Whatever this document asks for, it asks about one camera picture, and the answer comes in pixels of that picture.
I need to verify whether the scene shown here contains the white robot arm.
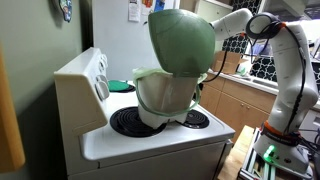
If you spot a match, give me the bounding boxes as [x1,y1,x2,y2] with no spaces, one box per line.
[210,8,319,179]

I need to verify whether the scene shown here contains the white trash can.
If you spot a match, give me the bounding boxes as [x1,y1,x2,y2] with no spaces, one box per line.
[135,72,198,129]

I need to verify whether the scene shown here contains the green trash can lid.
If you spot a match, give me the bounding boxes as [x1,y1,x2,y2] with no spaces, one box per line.
[148,9,215,77]

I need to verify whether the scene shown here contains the black coil burner rear left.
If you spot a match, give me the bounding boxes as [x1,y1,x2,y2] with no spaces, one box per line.
[110,107,166,138]

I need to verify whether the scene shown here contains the green round pad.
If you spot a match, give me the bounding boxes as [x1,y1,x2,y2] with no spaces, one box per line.
[108,80,129,92]

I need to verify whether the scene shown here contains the white electric stove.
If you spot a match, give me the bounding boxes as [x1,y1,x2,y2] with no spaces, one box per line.
[54,48,234,180]

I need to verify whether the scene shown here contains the white refrigerator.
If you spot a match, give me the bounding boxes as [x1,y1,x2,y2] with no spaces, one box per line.
[92,0,180,80]

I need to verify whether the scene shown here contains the wooden kitchen cabinets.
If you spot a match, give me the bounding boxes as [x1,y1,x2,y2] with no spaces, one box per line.
[200,77,276,142]

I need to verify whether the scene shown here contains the cardboard box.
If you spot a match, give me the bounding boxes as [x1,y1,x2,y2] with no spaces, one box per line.
[212,51,241,74]

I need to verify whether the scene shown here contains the colourful floral wall plate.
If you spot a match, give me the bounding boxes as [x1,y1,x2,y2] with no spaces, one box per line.
[58,0,72,22]

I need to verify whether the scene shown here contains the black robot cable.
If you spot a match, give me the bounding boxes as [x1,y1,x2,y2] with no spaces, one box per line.
[203,19,308,134]

